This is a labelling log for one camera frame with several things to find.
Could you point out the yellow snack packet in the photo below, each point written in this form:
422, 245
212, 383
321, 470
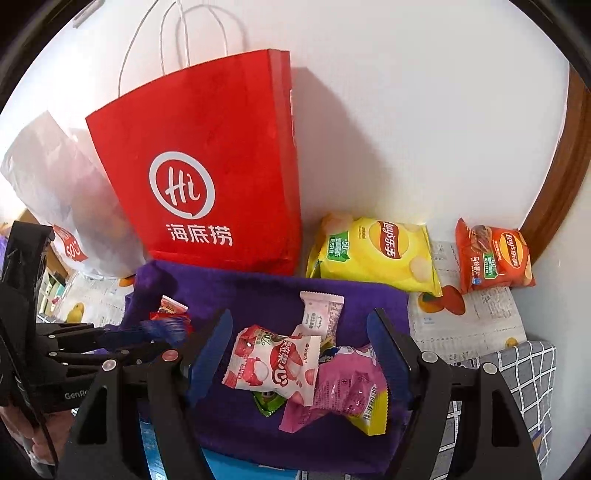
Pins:
374, 413

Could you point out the pink white candy packet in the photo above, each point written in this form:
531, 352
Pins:
321, 311

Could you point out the yellow chips bag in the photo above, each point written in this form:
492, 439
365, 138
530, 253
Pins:
378, 254

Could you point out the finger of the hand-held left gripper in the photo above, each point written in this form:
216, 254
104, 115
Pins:
134, 357
134, 334

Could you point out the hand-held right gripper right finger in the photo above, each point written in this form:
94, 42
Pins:
392, 357

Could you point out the pink bear print packet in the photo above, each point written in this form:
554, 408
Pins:
173, 305

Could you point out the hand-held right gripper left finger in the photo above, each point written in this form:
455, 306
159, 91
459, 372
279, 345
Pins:
212, 355

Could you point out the brown wooden frame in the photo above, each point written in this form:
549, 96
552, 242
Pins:
563, 175

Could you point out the white plastic bag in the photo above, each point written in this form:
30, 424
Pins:
69, 194

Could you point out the person's left hand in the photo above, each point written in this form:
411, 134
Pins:
44, 438

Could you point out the red paper bag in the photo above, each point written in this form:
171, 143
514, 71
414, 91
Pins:
217, 175

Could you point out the blue white snack packet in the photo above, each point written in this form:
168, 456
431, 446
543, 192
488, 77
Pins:
351, 353

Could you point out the white strawberry snack packet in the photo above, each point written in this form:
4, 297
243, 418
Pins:
272, 364

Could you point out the fruit print blanket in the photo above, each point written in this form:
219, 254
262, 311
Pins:
485, 318

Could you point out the orange chips bag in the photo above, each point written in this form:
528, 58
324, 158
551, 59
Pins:
496, 258

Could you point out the green snack packet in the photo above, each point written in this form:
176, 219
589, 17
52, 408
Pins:
268, 400

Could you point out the purple cloth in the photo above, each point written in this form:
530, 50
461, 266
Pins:
240, 429

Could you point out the pink snack packet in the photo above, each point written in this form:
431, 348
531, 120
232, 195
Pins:
346, 387

